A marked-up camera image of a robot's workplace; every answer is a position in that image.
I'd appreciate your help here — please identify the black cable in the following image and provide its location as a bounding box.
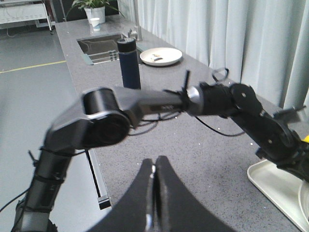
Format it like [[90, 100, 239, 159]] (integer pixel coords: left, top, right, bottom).
[[127, 113, 246, 137]]

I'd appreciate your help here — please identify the metal faucet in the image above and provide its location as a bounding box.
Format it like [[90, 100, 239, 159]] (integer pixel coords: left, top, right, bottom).
[[127, 0, 143, 42]]

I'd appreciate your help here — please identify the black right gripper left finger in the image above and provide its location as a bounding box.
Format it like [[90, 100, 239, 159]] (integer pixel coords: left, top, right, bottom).
[[89, 159, 155, 232]]

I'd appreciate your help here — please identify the potted green plant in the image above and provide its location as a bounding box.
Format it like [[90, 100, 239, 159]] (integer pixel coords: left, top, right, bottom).
[[66, 0, 124, 24]]

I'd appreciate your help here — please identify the white rectangular tray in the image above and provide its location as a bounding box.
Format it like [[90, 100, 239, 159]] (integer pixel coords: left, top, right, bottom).
[[247, 160, 309, 232]]

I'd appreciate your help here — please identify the white round plate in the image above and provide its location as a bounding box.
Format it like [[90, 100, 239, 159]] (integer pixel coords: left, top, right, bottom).
[[298, 180, 309, 224]]

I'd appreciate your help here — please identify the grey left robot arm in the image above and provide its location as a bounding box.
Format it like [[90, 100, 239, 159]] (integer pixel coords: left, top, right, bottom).
[[12, 83, 309, 232]]

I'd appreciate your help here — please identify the grey curtain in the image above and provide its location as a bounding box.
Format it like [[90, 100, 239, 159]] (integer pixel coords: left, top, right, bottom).
[[138, 0, 309, 108]]

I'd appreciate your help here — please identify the white paper cup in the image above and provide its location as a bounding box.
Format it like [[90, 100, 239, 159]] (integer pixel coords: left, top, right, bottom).
[[90, 17, 100, 32]]

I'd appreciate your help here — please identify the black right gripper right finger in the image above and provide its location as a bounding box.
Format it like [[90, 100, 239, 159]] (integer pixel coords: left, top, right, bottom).
[[155, 156, 234, 232]]

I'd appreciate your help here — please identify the kitchen sink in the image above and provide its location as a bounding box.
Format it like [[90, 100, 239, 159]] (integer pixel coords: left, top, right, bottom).
[[77, 33, 126, 65]]

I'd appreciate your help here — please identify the dark blue thermos bottle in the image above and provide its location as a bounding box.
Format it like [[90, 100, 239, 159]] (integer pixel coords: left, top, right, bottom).
[[117, 38, 141, 89]]

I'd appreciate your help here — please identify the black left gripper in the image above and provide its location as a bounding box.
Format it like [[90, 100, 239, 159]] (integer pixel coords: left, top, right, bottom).
[[256, 139, 309, 182]]

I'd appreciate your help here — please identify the yellow lemon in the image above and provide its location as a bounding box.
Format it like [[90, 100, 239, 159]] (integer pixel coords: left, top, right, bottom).
[[303, 135, 309, 143]]

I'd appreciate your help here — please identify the white rolling cart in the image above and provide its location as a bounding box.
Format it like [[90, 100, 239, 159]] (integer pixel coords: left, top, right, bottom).
[[0, 0, 53, 35]]

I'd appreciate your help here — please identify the white far plate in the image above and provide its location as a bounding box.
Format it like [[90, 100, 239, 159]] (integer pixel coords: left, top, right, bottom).
[[140, 47, 183, 67]]

